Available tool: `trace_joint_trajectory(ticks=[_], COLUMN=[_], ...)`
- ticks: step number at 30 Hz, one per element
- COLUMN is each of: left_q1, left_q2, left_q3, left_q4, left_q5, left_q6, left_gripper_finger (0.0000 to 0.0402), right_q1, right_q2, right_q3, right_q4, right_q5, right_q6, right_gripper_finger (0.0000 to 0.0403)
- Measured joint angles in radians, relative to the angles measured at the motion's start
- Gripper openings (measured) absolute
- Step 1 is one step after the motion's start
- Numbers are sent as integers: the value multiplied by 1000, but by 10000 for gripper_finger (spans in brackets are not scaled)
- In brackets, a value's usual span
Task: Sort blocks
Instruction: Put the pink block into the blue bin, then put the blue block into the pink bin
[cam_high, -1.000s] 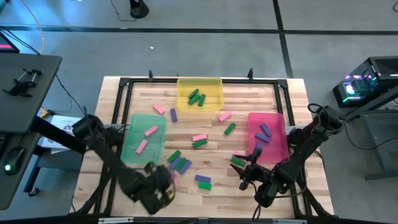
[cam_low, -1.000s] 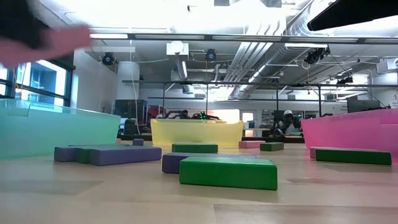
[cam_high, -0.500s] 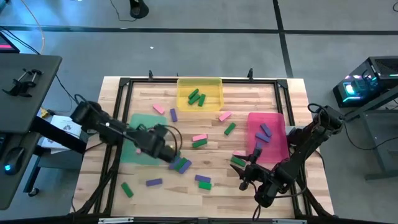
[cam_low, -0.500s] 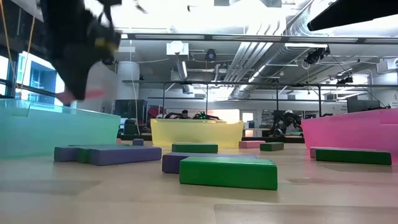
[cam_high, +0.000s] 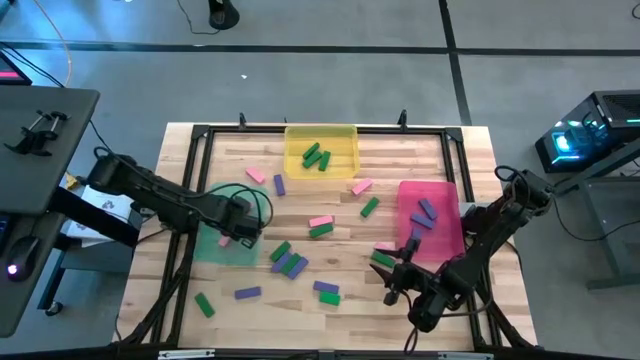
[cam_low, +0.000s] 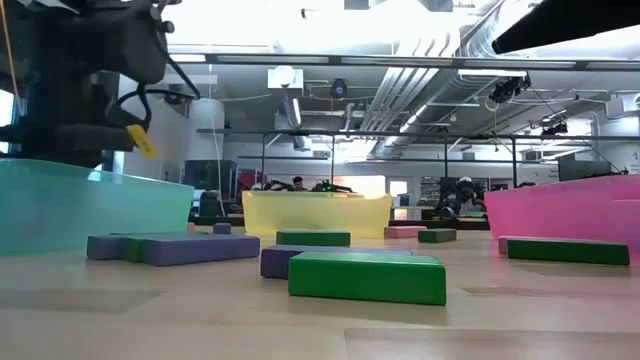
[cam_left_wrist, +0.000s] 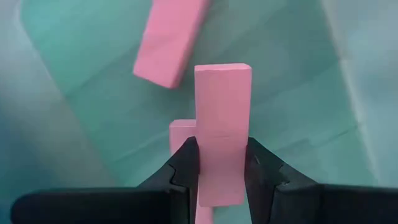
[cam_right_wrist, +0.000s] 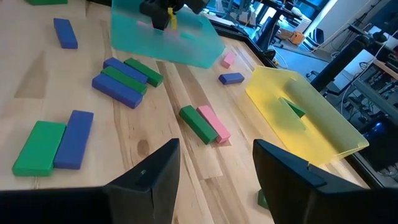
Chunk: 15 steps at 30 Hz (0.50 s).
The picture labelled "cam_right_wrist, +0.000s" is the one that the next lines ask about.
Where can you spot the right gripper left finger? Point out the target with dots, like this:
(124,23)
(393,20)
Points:
(77,207)

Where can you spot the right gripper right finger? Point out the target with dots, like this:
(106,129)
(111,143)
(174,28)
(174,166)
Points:
(311,202)

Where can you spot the pink wooden block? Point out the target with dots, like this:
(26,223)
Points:
(214,123)
(144,24)
(174,32)
(228,59)

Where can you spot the green wooden block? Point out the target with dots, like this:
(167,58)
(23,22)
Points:
(197,124)
(38,149)
(295,109)
(144,71)
(124,79)
(46,2)
(262,200)

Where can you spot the green translucent plastic bin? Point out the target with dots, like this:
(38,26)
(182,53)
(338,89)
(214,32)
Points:
(186,49)

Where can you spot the yellow translucent plastic bin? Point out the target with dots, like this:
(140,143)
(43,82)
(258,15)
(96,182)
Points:
(326,137)

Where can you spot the blue round object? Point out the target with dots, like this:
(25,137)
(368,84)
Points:
(374,129)

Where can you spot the small orange object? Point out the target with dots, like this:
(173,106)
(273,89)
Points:
(296,38)

